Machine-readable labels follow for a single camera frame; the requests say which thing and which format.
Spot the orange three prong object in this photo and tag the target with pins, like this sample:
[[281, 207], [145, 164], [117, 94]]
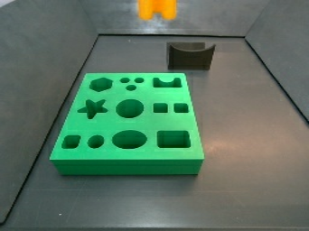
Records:
[[163, 7]]

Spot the green shape sorting board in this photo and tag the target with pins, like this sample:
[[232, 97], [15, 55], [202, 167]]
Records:
[[130, 126]]

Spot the black curved holder block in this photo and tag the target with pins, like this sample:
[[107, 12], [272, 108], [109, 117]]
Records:
[[189, 55]]

